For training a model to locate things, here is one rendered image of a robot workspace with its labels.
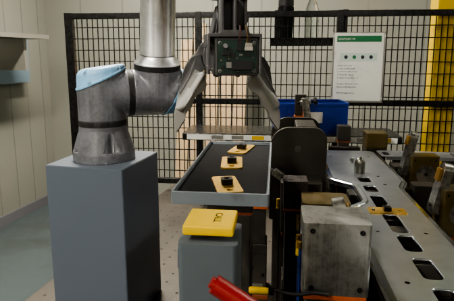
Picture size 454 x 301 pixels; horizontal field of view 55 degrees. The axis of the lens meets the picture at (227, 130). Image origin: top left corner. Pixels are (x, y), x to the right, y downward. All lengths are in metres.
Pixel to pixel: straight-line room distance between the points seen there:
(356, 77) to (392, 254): 1.27
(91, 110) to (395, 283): 0.73
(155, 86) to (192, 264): 0.62
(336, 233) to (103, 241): 0.60
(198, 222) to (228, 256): 0.05
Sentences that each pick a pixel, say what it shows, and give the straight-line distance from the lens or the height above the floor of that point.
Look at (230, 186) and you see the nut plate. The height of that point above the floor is 1.16.
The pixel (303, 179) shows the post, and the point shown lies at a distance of 0.92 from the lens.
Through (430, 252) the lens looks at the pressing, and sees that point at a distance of 0.90.
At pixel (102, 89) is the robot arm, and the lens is 1.05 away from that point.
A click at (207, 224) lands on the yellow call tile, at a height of 1.16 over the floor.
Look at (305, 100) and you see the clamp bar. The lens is 1.45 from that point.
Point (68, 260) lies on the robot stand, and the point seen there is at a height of 0.86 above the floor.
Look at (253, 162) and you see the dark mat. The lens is 0.81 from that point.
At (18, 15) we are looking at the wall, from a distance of 4.07.
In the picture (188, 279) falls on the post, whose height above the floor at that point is 1.10.
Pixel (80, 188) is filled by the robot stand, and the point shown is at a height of 1.05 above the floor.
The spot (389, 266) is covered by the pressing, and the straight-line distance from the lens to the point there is 0.82.
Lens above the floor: 1.36
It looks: 10 degrees down
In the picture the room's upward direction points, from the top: straight up
